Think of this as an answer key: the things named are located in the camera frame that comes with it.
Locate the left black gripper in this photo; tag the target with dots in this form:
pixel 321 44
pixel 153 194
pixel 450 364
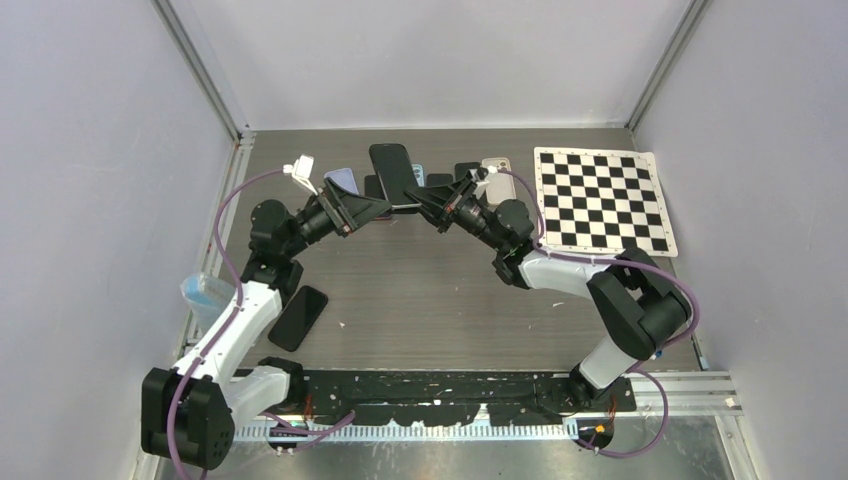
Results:
pixel 347 211

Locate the phone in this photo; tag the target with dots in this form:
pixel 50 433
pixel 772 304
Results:
pixel 373 189
pixel 439 179
pixel 393 167

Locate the light-blue phone case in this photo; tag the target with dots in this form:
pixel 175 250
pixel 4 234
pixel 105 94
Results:
pixel 419 174

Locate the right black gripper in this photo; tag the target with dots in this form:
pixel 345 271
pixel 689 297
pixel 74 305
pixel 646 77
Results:
pixel 443 205

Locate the lilac phone case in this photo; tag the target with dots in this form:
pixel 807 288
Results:
pixel 344 178

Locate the black smartphone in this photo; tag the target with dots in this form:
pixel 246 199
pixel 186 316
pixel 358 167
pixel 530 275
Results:
pixel 467 171

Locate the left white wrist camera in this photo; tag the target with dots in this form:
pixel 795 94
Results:
pixel 300 172

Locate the aluminium front rail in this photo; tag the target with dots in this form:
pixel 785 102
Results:
pixel 693 394

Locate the checkerboard calibration mat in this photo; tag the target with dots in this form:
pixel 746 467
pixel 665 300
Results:
pixel 602 202

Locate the beige phone case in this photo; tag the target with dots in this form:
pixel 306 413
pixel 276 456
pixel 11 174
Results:
pixel 501 186

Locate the black phone bare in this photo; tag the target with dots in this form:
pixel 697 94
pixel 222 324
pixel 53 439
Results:
pixel 298 318

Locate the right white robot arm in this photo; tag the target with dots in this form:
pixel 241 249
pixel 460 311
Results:
pixel 643 308

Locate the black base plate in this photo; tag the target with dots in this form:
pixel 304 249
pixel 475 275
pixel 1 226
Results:
pixel 445 398

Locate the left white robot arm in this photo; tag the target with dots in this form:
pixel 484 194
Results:
pixel 189 412

